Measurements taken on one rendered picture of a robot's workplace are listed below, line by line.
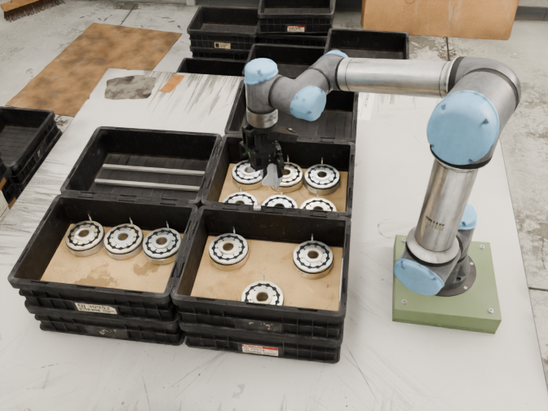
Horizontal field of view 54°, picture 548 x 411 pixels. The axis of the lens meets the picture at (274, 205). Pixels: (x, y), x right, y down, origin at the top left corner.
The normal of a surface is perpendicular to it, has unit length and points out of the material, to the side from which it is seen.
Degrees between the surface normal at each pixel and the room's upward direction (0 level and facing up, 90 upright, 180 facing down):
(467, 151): 82
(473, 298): 2
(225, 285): 0
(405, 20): 72
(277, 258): 0
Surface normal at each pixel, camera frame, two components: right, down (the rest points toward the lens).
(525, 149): -0.04, -0.69
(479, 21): -0.19, 0.47
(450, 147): -0.58, 0.50
